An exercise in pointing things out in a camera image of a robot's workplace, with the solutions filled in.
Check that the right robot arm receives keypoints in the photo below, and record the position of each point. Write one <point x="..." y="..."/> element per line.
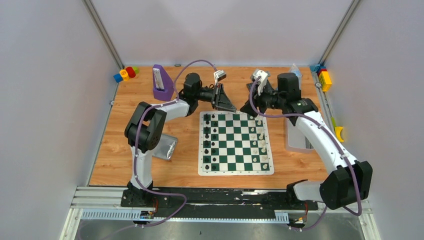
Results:
<point x="349" y="180"/>

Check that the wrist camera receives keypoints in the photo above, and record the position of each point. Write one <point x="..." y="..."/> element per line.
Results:
<point x="219" y="75"/>
<point x="261" y="77"/>

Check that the purple metronome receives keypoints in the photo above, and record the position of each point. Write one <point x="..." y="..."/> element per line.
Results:
<point x="163" y="87"/>

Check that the silver metal tin box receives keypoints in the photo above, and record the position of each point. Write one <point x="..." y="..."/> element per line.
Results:
<point x="295" y="140"/>

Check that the yellow wooden cylinder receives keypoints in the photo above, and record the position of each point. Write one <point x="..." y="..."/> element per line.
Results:
<point x="124" y="75"/>

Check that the green wooden block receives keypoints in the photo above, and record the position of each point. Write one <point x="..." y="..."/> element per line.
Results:
<point x="136" y="70"/>

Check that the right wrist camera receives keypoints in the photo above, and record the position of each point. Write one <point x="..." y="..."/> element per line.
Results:
<point x="261" y="77"/>

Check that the red wooden cylinder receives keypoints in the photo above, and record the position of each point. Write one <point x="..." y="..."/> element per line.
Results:
<point x="131" y="72"/>

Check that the green white chess board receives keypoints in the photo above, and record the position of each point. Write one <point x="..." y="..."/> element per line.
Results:
<point x="234" y="144"/>

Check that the yellow curved block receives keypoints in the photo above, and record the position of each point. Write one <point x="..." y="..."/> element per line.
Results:
<point x="338" y="130"/>

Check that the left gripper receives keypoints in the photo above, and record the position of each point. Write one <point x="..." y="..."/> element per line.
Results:
<point x="215" y="97"/>

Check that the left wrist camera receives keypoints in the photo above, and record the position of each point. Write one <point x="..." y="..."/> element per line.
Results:
<point x="219" y="75"/>

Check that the blue plastic bag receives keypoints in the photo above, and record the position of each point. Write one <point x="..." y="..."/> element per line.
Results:
<point x="295" y="70"/>

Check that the dark grey lego baseplate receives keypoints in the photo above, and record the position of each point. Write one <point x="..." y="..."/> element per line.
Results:
<point x="249" y="86"/>

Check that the blue wooden block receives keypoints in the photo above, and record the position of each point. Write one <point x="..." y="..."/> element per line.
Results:
<point x="118" y="78"/>

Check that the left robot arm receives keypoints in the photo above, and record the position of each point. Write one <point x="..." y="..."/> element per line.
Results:
<point x="145" y="128"/>

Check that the colourful lego brick stack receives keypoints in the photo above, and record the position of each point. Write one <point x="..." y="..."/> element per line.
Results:
<point x="323" y="76"/>

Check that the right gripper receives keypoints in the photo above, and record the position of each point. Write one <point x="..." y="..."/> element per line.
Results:
<point x="257" y="99"/>

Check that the silver tin lid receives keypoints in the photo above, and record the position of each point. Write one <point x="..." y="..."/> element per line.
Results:
<point x="166" y="147"/>

